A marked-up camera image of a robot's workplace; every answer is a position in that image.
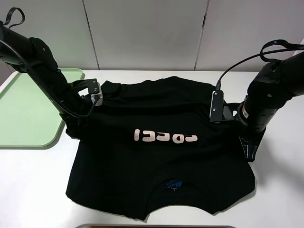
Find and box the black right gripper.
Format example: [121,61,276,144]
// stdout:
[223,102,264,162]

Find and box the black short sleeve t-shirt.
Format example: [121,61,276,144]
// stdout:
[66,76,255,219]

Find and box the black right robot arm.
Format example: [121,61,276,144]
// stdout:
[228,39,304,162]

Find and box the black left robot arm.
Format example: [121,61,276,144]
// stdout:
[0,23,103,119]

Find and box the light green plastic tray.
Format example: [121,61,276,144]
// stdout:
[0,68,86,150]

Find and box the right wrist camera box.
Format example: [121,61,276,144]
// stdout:
[209,90,224,122]

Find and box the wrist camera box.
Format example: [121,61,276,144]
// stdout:
[88,79,103,106]
[209,90,224,122]

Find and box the black right camera cable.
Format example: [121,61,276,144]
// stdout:
[215,39,304,91]

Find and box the black camera cable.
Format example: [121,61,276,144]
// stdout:
[0,7,98,118]
[215,39,304,91]

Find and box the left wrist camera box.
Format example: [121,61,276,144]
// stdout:
[88,79,103,106]

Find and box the black left camera cable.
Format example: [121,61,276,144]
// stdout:
[0,7,98,118]

